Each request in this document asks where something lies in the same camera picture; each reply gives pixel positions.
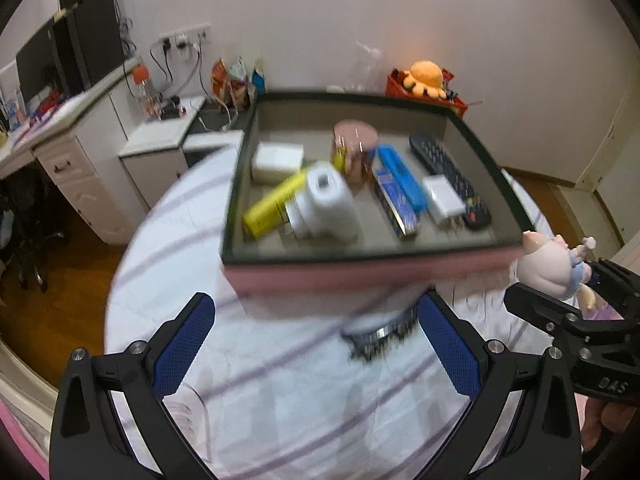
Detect blue plastic case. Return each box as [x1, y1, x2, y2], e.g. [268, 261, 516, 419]
[375, 145, 429, 216]

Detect pink pig figurine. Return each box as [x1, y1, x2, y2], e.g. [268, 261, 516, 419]
[517, 230, 608, 321]

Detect shiny blue long box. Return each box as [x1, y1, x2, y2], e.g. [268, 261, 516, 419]
[371, 165, 420, 238]

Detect orange lid bottle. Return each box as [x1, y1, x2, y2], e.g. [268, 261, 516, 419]
[132, 66, 153, 121]

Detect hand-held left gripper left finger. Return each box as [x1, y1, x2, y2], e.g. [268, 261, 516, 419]
[49, 291, 217, 480]

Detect black computer tower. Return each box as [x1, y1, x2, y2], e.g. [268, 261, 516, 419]
[52, 0, 126, 96]

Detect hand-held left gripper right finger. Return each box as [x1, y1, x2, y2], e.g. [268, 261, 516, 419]
[417, 290, 585, 480]

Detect black power cable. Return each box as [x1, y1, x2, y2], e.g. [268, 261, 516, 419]
[150, 40, 175, 83]

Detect pink storage box black rim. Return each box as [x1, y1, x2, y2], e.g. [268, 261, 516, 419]
[221, 89, 535, 297]

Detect person's right hand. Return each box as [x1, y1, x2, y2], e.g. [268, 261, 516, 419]
[582, 395, 636, 456]

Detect white wall socket strip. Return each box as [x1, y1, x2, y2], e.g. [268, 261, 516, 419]
[159, 22, 212, 51]

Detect black office chair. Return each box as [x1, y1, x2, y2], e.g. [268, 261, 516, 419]
[0, 180, 68, 293]

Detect white paper roll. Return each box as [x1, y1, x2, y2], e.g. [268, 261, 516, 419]
[285, 161, 362, 243]

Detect clear plastic container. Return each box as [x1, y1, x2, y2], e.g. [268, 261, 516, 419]
[162, 382, 213, 466]

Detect white desk with drawers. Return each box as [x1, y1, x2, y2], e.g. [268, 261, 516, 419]
[0, 57, 138, 246]

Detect red printed storage crate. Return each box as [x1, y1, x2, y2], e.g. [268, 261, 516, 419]
[386, 71, 468, 121]

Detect pile of colourful books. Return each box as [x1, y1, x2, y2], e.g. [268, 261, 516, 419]
[0, 87, 71, 146]

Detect orange octopus plush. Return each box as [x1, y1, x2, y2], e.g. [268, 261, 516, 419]
[402, 61, 446, 98]

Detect white snack bag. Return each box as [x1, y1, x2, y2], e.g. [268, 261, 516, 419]
[227, 56, 251, 111]

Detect white striped quilt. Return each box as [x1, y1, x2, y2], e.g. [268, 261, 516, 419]
[105, 145, 591, 480]

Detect white door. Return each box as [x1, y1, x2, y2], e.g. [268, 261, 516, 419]
[575, 87, 640, 196]

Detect red snack bag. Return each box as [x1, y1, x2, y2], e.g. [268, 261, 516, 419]
[211, 59, 232, 98]

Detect black remote control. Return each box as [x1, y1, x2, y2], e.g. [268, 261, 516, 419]
[409, 132, 493, 231]

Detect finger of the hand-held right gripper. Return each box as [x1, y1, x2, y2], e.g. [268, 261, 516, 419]
[585, 257, 640, 321]
[504, 282, 586, 341]

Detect white nightstand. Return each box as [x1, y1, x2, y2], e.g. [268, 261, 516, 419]
[118, 95, 246, 211]

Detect rose gold jar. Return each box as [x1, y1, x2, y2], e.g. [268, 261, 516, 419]
[330, 120, 379, 183]

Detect yellow tube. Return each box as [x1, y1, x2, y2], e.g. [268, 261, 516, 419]
[242, 169, 308, 240]

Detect pink floral blanket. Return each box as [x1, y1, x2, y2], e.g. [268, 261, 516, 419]
[0, 375, 51, 480]

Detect small white charger plug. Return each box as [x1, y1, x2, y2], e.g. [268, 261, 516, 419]
[421, 175, 468, 231]

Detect black decorated hair clip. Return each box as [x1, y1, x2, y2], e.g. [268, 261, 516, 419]
[340, 302, 420, 363]

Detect black computer monitor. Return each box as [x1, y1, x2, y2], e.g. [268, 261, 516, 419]
[15, 22, 58, 106]

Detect white power adapter block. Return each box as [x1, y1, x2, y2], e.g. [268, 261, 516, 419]
[250, 142, 305, 184]

